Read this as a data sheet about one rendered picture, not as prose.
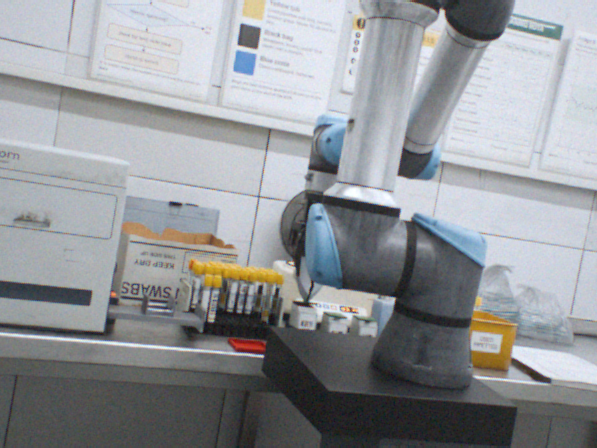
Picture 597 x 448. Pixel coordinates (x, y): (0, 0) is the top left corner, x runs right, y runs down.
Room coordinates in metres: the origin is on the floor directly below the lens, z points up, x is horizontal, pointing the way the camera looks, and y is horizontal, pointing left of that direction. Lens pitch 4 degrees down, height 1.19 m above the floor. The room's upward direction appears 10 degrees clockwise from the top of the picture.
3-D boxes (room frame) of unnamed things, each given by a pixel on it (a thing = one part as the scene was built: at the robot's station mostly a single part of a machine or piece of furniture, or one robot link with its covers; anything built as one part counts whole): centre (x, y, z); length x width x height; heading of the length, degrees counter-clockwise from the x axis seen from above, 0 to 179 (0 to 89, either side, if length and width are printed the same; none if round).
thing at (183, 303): (1.63, 0.12, 0.91); 0.20 x 0.10 x 0.07; 109
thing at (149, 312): (1.38, 0.25, 0.92); 0.21 x 0.07 x 0.05; 109
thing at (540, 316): (2.23, -0.70, 0.94); 0.20 x 0.17 x 0.14; 91
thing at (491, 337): (1.67, -0.39, 0.92); 0.13 x 0.13 x 0.10; 17
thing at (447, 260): (1.16, -0.21, 1.11); 0.13 x 0.12 x 0.14; 98
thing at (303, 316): (1.53, -0.03, 0.92); 0.05 x 0.04 x 0.06; 21
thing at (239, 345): (1.41, 0.06, 0.88); 0.07 x 0.07 x 0.01; 19
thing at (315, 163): (1.53, -0.03, 1.27); 0.09 x 0.08 x 0.11; 8
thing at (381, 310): (1.64, -0.22, 0.92); 0.10 x 0.07 x 0.10; 116
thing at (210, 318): (1.52, 0.12, 0.93); 0.17 x 0.09 x 0.11; 110
